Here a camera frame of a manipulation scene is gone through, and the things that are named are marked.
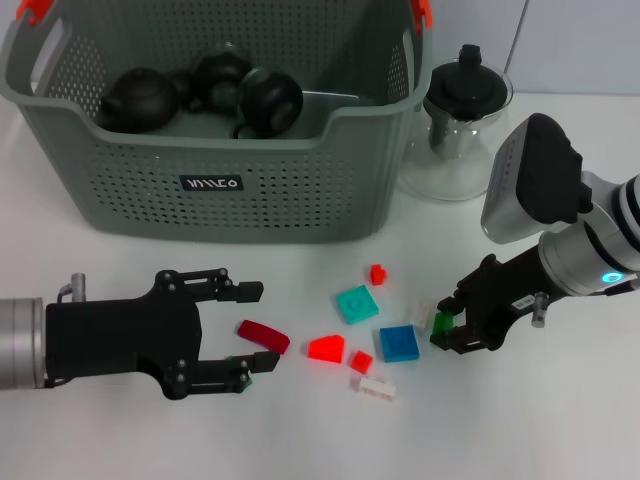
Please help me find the blue square plate brick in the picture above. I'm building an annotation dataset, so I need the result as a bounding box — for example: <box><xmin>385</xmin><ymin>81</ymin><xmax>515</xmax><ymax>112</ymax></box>
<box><xmin>378</xmin><ymin>324</ymin><xmax>420</xmax><ymax>364</ymax></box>

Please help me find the right gripper silver cable plug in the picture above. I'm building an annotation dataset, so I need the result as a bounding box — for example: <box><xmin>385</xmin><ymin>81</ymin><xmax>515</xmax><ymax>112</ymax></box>
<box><xmin>531</xmin><ymin>292</ymin><xmax>550</xmax><ymax>327</ymax></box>

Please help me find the gripper silver cable plug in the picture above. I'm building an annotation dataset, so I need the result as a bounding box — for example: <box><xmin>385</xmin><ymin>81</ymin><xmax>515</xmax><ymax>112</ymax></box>
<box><xmin>57</xmin><ymin>272</ymin><xmax>87</xmax><ymax>304</ymax></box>
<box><xmin>531</xmin><ymin>292</ymin><xmax>550</xmax><ymax>327</ymax></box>

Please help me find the grey-green perforated storage bin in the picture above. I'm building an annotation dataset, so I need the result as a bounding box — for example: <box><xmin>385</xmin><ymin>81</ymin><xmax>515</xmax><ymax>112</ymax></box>
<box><xmin>0</xmin><ymin>0</ymin><xmax>432</xmax><ymax>245</ymax></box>

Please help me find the green two-stud brick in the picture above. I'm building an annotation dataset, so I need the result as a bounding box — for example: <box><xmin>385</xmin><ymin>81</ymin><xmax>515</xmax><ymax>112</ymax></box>
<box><xmin>224</xmin><ymin>354</ymin><xmax>254</xmax><ymax>394</ymax></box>

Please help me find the teal square plate brick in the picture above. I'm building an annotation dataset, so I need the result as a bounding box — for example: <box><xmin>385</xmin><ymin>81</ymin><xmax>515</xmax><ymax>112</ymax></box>
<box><xmin>333</xmin><ymin>284</ymin><xmax>379</xmax><ymax>326</ymax></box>

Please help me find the glass teacup with black sleeve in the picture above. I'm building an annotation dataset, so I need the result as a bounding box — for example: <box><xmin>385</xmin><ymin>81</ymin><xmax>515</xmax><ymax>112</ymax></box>
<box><xmin>230</xmin><ymin>67</ymin><xmax>305</xmax><ymax>141</ymax></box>
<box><xmin>187</xmin><ymin>42</ymin><xmax>254</xmax><ymax>119</ymax></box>

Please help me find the dark red curved brick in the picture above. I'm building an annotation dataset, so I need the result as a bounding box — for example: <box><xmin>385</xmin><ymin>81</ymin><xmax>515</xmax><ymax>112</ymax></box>
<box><xmin>236</xmin><ymin>319</ymin><xmax>291</xmax><ymax>356</ymax></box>

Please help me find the bright red slope brick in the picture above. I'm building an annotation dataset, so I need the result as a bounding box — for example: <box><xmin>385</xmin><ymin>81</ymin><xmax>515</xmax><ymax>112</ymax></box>
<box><xmin>305</xmin><ymin>334</ymin><xmax>346</xmax><ymax>365</ymax></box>

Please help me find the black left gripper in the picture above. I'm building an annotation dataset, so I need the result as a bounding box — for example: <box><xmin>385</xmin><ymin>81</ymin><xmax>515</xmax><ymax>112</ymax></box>
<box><xmin>44</xmin><ymin>267</ymin><xmax>281</xmax><ymax>401</ymax></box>

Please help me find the glass teapot with black lid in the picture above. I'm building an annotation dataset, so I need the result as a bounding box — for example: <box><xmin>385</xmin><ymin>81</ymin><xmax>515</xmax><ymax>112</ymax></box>
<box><xmin>394</xmin><ymin>43</ymin><xmax>515</xmax><ymax>203</ymax></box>

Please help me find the long white brick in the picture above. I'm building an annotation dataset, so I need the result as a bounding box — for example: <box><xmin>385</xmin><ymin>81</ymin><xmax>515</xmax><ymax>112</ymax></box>
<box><xmin>349</xmin><ymin>375</ymin><xmax>400</xmax><ymax>406</ymax></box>

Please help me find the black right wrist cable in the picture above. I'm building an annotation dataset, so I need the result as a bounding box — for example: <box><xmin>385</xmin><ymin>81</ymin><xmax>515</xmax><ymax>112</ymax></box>
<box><xmin>592</xmin><ymin>279</ymin><xmax>640</xmax><ymax>297</ymax></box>

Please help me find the dark clay teapot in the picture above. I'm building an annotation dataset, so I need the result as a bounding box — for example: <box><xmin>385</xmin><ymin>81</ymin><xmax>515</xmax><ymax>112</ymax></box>
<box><xmin>97</xmin><ymin>66</ymin><xmax>194</xmax><ymax>135</ymax></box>

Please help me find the left gripper silver cable plug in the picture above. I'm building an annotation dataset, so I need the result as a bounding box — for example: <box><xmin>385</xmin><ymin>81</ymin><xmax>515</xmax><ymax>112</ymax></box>
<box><xmin>57</xmin><ymin>272</ymin><xmax>87</xmax><ymax>304</ymax></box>

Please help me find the small green brick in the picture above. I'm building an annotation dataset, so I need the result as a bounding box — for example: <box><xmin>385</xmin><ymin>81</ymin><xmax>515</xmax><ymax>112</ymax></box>
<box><xmin>430</xmin><ymin>312</ymin><xmax>455</xmax><ymax>337</ymax></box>

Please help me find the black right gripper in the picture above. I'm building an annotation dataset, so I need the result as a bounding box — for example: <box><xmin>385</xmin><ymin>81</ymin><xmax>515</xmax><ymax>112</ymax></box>
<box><xmin>429</xmin><ymin>244</ymin><xmax>561</xmax><ymax>354</ymax></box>

